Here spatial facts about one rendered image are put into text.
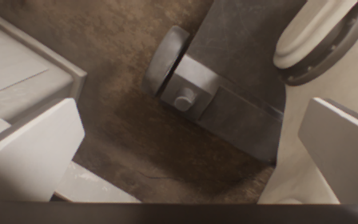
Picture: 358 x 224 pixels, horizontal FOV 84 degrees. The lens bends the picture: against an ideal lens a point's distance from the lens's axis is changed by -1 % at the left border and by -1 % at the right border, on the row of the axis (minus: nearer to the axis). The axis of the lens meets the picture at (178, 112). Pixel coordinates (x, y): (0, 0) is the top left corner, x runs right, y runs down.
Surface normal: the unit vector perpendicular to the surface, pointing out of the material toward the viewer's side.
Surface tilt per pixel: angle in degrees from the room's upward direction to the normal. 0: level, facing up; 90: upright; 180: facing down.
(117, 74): 0
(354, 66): 90
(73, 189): 90
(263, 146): 0
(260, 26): 0
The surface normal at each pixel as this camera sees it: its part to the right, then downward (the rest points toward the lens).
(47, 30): -0.22, 0.51
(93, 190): 0.51, -0.67
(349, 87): -0.86, -0.50
